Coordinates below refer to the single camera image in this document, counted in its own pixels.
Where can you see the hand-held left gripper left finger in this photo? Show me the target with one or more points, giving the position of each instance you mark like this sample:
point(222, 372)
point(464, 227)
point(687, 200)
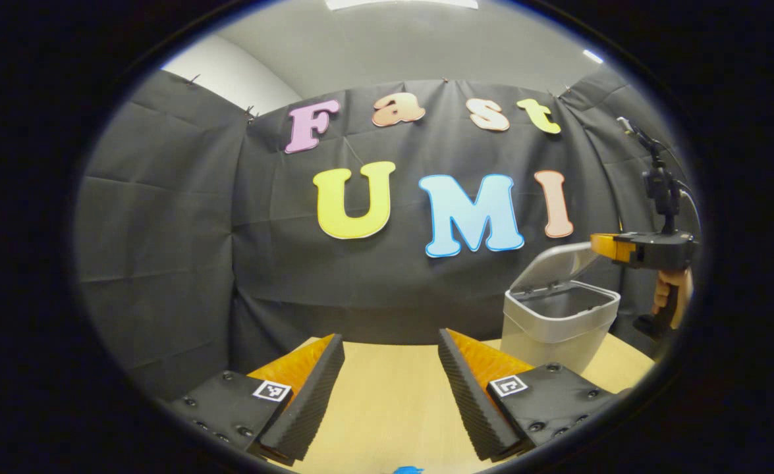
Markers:
point(311, 395)

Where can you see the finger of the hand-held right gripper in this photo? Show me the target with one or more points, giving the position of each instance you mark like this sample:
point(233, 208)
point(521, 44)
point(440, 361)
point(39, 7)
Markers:
point(610, 247)

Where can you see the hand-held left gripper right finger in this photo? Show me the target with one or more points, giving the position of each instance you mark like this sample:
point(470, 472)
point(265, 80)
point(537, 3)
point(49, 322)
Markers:
point(469, 395)

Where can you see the blue paper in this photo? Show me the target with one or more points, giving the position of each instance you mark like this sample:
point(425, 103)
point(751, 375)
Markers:
point(406, 470)

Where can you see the white desktop garbage bin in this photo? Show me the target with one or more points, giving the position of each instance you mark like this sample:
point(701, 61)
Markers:
point(551, 329)

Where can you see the light wooden desktop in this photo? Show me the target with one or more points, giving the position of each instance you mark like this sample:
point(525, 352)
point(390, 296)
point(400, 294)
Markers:
point(393, 395)

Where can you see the small ceiling light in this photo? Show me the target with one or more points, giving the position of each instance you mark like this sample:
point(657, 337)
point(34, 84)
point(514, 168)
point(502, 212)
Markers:
point(592, 56)

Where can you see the black backdrop cloth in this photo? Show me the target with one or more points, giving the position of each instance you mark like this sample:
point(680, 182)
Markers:
point(182, 250)

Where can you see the long ceiling light panel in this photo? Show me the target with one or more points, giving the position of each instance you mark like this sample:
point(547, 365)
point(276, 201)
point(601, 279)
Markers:
point(400, 3)

